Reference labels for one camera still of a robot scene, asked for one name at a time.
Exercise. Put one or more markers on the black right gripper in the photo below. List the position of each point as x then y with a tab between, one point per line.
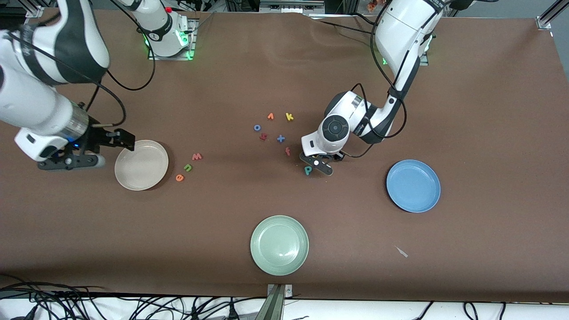
97	137

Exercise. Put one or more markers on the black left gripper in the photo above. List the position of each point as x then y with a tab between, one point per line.
337	157

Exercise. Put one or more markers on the pink foam letter w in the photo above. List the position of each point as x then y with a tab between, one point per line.
197	157

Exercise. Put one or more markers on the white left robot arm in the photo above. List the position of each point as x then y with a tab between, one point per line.
400	31

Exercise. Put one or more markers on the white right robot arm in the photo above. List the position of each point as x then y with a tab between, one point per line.
40	106

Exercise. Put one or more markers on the beige round plate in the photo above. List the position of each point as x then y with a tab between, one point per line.
141	165

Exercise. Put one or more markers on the blue round plate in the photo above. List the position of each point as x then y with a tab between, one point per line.
413	186

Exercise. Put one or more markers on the brown paper table cover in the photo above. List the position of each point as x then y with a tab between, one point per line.
284	80

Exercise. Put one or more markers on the pale green round plate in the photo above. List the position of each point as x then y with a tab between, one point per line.
279	245

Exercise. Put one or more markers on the small white paper scrap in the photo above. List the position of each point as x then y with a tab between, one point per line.
401	251

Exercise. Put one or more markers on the orange dried flower bunch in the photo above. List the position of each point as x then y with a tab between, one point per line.
371	5

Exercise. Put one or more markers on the silver metal rail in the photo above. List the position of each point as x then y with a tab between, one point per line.
291	8

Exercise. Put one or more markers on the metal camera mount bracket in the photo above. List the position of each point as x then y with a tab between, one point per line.
275	306

